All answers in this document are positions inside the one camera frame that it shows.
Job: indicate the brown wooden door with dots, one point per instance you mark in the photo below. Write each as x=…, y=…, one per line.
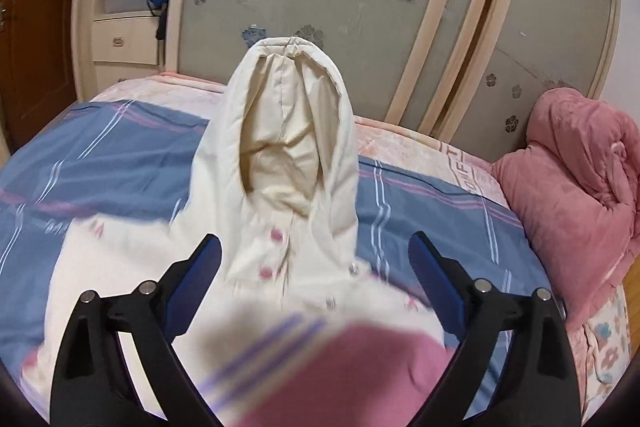
x=40, y=7

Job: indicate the pink and white hooded jacket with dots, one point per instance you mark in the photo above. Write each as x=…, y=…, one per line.
x=280, y=187

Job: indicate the beige wardrobe drawer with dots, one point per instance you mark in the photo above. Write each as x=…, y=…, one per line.
x=125, y=77
x=127, y=42

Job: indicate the rolled pink comforter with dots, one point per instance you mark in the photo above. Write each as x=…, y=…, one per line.
x=570, y=187

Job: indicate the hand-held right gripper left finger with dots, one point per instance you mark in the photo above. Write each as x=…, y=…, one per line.
x=200, y=282

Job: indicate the bed with pink sheet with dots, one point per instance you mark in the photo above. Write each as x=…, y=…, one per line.
x=425, y=147

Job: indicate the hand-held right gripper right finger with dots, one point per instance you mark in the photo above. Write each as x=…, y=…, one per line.
x=440, y=287

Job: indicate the blue plaid quilt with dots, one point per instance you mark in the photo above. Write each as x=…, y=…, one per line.
x=100, y=167

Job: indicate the beige wardrobe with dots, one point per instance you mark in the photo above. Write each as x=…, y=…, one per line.
x=450, y=32

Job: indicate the floral print blanket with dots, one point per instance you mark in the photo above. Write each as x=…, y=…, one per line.
x=600, y=347

